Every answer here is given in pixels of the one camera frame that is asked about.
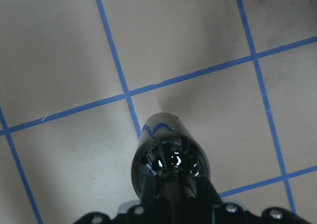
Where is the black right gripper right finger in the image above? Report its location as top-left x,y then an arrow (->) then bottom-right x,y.
196,175 -> 222,207

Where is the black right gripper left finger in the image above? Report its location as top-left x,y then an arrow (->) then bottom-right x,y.
141,176 -> 157,209

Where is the dark wine bottle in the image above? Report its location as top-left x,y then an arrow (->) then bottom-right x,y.
131,112 -> 210,205

